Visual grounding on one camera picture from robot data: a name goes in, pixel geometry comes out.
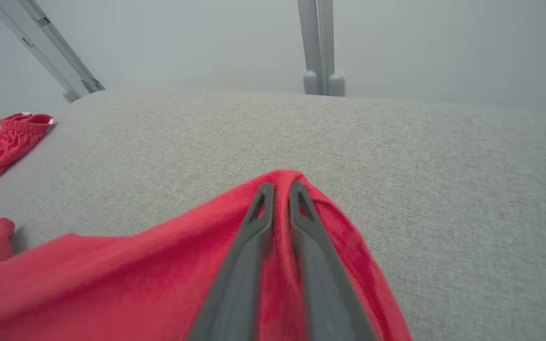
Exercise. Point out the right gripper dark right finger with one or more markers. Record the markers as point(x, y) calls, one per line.
point(327, 293)

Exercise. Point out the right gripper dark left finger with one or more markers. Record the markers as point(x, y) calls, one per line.
point(240, 284)

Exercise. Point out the red t-shirt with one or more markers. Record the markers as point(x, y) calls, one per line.
point(112, 284)

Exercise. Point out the red shorts with white stripes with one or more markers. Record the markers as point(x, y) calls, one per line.
point(3, 144)

